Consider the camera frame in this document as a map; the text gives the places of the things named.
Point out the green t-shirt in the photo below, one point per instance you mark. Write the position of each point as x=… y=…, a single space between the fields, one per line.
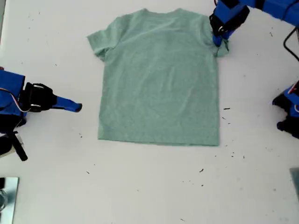
x=158 y=81

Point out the wide steel plate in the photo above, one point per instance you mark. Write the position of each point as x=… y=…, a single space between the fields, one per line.
x=11 y=198

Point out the black camera box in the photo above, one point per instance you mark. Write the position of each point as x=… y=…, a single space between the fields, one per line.
x=7 y=147

